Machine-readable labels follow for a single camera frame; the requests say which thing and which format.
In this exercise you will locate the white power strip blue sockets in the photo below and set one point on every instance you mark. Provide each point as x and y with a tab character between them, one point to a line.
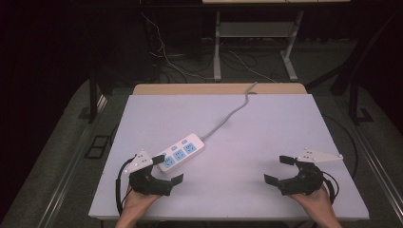
183	152

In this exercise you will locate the black metal stand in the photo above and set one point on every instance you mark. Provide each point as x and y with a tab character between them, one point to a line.
356	101
93	95

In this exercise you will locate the white table board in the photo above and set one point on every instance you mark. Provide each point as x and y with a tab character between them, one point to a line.
237	177

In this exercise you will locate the black rectangular floor frame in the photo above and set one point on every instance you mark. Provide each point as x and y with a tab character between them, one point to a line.
98	147

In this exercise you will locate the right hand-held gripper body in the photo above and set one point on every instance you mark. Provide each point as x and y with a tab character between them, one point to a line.
309	183

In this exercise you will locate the person's right hand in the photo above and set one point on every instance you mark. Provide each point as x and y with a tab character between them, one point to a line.
316	204

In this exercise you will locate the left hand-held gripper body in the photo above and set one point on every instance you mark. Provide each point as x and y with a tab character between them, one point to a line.
149	185

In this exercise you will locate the person's left hand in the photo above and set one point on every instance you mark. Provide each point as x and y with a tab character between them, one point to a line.
134	204

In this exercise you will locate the aluminium floor rail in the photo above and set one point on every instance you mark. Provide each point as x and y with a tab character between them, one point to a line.
377	161
74	158

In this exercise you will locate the white metal desk frame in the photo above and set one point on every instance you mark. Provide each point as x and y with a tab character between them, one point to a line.
253	30

